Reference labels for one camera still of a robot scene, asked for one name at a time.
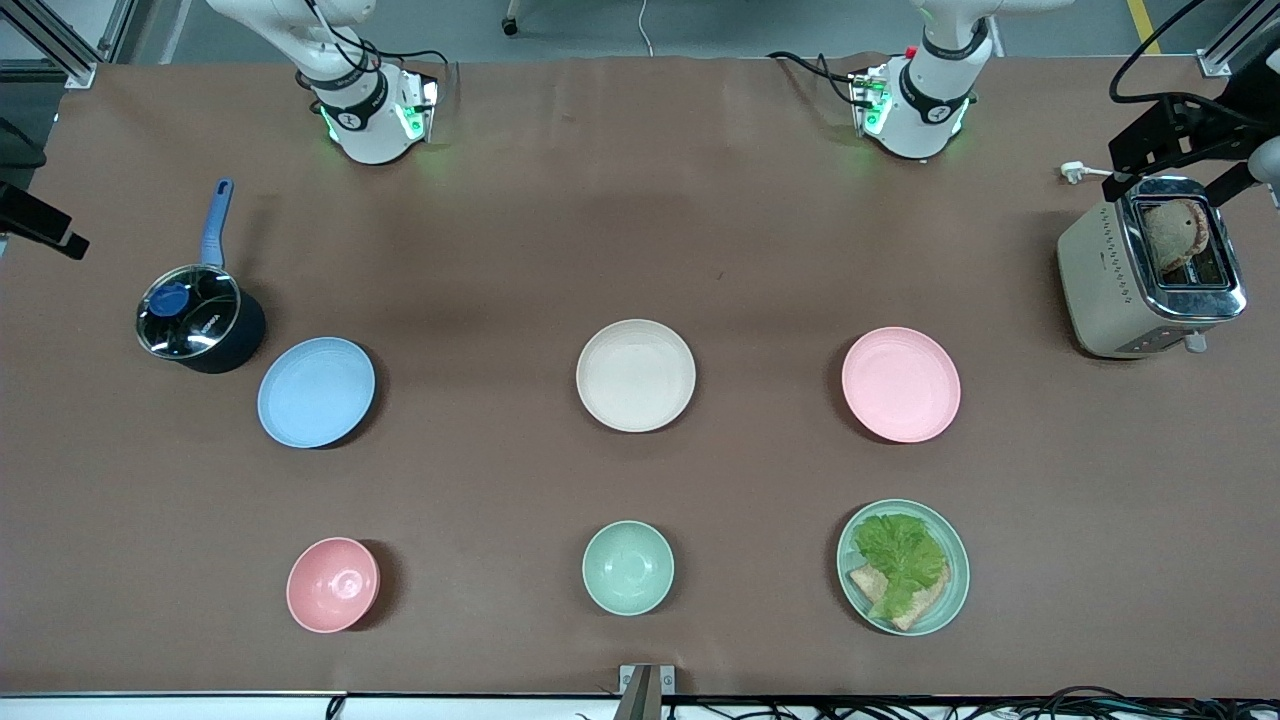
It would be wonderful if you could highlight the blue plate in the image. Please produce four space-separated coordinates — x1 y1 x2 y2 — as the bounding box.
257 337 377 449

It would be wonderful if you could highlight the pink plate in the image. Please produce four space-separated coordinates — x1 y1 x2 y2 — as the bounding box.
841 327 962 443

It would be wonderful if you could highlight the brown toast slice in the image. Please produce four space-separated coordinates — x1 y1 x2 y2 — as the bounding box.
1140 198 1213 276

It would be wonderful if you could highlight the yellow floor tape strip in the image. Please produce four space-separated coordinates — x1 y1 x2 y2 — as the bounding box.
1127 0 1163 55

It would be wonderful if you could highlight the beige chrome toaster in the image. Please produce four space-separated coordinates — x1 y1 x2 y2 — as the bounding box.
1057 175 1248 359

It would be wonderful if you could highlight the glass lid blue knob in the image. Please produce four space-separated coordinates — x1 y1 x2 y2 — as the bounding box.
137 264 243 359

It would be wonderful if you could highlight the left base connector box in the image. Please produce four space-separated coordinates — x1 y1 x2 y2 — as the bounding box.
850 65 893 138

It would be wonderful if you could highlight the base connector box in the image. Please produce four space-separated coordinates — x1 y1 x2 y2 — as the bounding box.
398 75 441 143
850 65 893 138

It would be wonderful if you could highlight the right base connector box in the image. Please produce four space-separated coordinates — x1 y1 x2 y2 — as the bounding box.
398 75 441 143

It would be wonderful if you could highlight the brown table cover mat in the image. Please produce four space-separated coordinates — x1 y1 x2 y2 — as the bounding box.
0 55 1280 699

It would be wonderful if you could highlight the pink bowl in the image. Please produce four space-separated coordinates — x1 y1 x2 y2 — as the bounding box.
286 537 381 633

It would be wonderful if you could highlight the green plate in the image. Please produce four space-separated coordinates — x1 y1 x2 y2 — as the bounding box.
837 499 971 637

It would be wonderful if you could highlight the green lettuce leaf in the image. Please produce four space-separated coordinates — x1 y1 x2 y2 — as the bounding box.
852 513 949 621

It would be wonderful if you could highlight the brown bread slice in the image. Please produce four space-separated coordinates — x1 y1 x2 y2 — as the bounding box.
848 562 951 632

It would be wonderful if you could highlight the beige plate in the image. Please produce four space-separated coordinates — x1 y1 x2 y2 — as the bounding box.
576 319 697 433

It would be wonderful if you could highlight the green bowl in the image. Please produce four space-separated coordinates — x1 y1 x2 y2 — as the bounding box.
582 520 675 616

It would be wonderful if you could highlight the aluminium frame post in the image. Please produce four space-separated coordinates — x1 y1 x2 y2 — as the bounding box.
0 0 126 89
1195 0 1280 79

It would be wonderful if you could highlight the white toaster plug cord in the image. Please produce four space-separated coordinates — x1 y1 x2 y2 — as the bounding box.
1060 161 1136 186

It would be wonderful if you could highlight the dark saucepan blue handle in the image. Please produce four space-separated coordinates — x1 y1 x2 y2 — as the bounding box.
137 178 268 375

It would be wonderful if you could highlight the black left base cable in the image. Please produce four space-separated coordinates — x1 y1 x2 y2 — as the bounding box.
768 50 867 107

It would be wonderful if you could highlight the black base cable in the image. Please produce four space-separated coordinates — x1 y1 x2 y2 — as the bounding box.
295 0 458 79
768 50 867 107

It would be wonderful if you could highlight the black right base cable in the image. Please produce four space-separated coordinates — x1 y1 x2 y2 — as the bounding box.
295 0 458 79

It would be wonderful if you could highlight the metal table edge bracket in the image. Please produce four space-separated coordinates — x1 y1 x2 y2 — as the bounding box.
618 664 677 720

